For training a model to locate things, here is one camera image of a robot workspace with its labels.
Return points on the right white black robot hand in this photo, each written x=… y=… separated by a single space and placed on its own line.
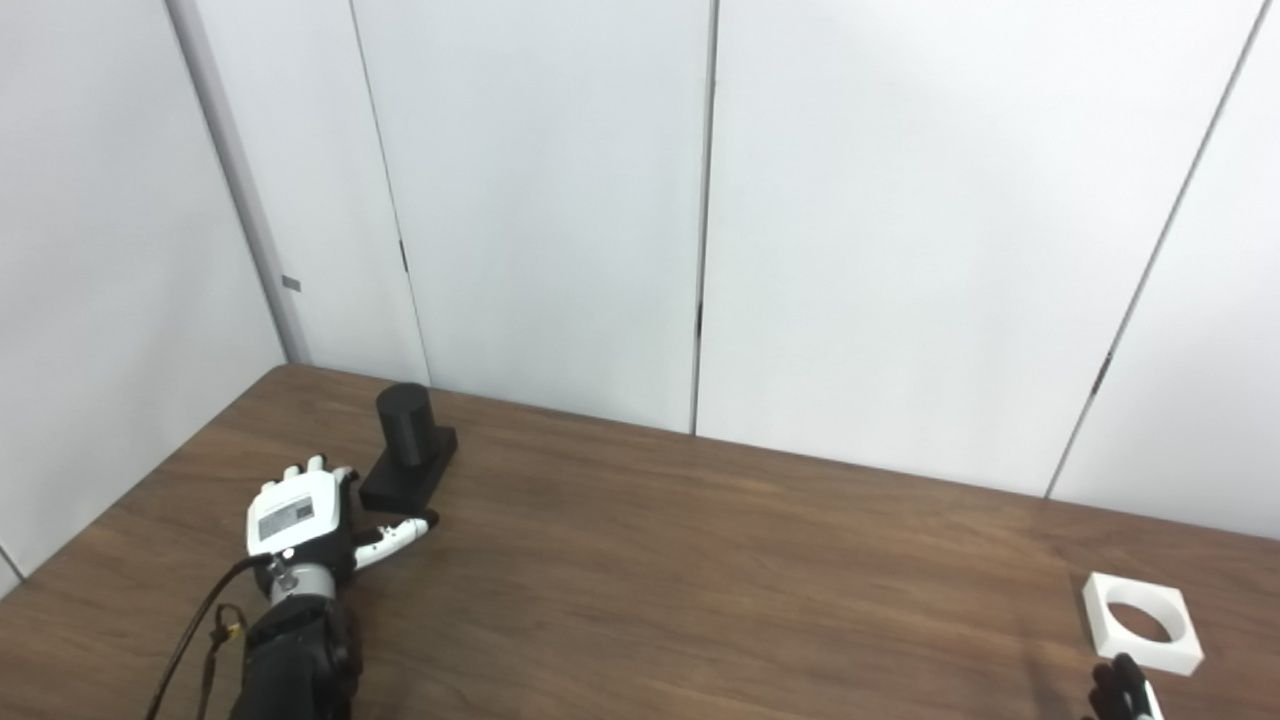
x=1125 y=695

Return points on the black cylindrical peg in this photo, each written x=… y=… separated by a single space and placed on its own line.
x=408 y=440

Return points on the white square piece with hole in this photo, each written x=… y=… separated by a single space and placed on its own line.
x=1105 y=620

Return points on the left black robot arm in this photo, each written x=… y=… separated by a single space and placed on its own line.
x=295 y=650

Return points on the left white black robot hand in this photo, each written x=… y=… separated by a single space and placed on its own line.
x=295 y=515

